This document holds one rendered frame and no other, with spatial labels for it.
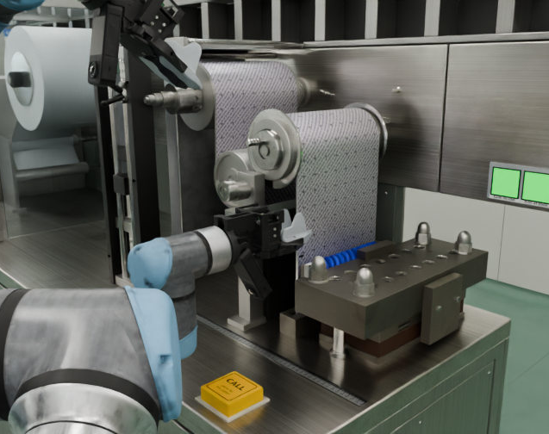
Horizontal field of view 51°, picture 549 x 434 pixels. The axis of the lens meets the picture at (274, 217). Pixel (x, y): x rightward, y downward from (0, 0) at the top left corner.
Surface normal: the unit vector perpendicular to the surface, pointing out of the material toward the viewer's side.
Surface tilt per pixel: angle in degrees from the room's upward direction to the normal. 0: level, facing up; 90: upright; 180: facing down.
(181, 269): 90
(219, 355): 0
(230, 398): 0
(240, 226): 90
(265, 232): 90
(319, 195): 90
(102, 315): 27
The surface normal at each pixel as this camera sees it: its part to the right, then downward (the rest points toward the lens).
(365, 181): 0.68, 0.18
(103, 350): 0.30, -0.75
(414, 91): -0.73, 0.18
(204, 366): 0.00, -0.97
